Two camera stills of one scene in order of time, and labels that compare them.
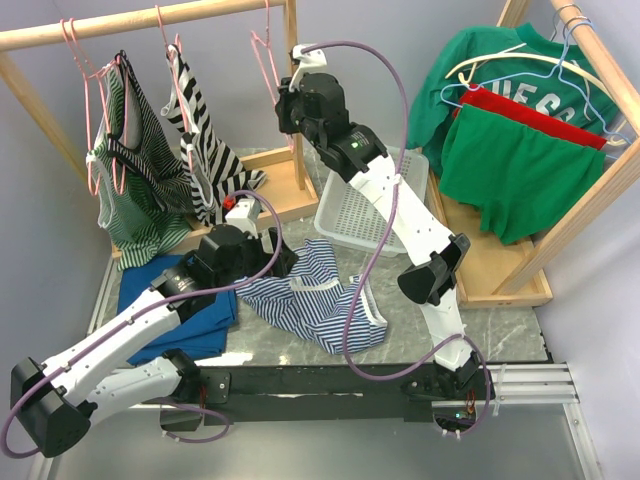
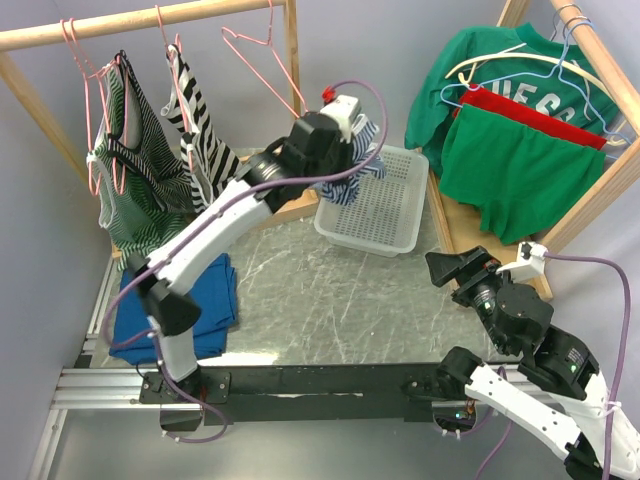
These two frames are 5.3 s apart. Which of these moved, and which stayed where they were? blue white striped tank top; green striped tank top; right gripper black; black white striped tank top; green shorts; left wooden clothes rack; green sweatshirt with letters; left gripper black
Moved: blue white striped tank top; left gripper black; right gripper black
Stayed: left wooden clothes rack; green sweatshirt with letters; green striped tank top; green shorts; black white striped tank top
